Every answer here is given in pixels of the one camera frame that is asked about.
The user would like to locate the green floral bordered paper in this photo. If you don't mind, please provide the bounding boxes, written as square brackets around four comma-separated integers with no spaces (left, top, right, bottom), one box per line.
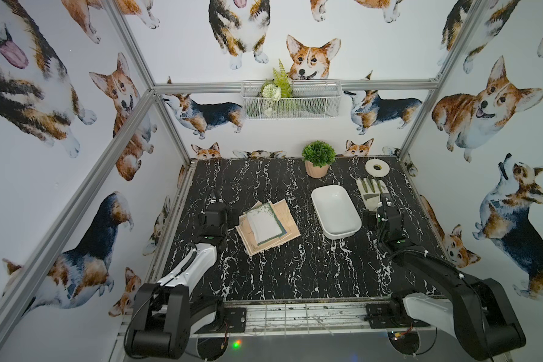
[246,202,287,246]

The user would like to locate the white storage box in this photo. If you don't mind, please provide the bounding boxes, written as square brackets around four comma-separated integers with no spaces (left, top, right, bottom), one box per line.
[312,185,362,240]

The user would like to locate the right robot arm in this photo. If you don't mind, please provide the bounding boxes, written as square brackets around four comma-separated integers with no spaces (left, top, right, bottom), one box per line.
[367,194,526,361]

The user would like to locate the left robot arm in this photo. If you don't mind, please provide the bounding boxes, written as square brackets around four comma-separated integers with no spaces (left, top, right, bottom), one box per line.
[123,198,238,360]

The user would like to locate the white tape roll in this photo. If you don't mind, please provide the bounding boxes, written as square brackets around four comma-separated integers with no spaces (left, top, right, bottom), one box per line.
[365,158,390,177]

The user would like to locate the potted green plant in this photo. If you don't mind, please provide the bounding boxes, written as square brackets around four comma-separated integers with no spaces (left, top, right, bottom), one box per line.
[302,140,336,179]

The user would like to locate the artificial fern and flower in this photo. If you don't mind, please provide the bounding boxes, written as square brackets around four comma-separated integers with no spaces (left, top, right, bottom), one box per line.
[258,60,294,118]

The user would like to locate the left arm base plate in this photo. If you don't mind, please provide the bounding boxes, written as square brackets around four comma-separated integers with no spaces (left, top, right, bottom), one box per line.
[208,307,247,334]

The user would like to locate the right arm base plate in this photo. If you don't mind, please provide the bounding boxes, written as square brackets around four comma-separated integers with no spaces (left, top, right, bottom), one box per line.
[364,300,430,330]

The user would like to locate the white wire wall basket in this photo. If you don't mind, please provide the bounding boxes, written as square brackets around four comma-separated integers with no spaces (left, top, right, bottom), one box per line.
[241,80,343,120]

